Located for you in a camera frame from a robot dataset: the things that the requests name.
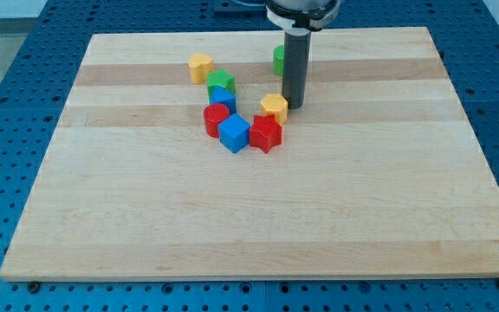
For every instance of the yellow heart block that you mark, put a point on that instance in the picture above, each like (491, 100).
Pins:
(200, 65)

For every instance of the yellow hexagon block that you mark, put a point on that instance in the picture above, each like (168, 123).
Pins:
(276, 105)

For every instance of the green cylinder block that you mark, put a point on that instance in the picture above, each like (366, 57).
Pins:
(278, 60)

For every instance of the red star block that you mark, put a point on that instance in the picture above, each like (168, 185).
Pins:
(265, 132)

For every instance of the blue triangle block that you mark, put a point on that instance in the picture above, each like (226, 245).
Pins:
(226, 97)

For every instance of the blue cube block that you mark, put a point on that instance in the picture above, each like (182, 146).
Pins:
(234, 133)

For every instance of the red cylinder block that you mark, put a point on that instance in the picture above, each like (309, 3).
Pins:
(214, 114)

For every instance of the green star block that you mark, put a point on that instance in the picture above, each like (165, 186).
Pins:
(220, 78)

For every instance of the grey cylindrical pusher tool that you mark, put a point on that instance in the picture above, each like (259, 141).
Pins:
(295, 66)

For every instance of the light wooden board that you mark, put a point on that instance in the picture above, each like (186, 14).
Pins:
(379, 174)

